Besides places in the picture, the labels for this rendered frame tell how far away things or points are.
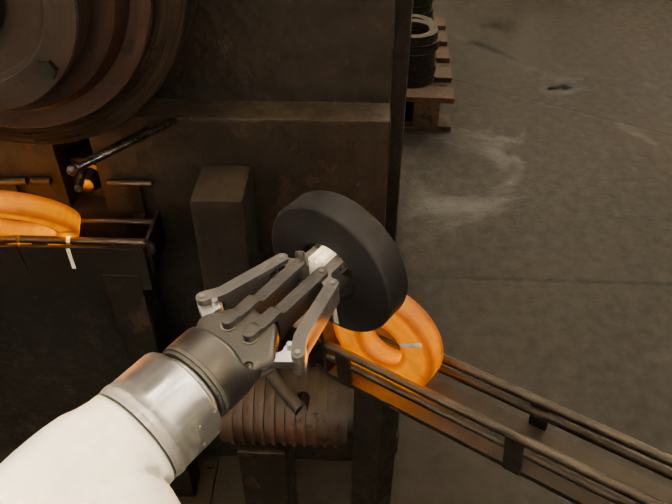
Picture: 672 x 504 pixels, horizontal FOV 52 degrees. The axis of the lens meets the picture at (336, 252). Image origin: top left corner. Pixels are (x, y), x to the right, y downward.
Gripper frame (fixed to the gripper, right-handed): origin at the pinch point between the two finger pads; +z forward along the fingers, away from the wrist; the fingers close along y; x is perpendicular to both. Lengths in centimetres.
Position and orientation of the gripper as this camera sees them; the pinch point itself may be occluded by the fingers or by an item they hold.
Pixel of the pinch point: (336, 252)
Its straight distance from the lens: 68.2
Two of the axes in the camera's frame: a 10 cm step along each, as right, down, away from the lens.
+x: -0.4, -7.3, -6.8
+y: 8.0, 3.9, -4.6
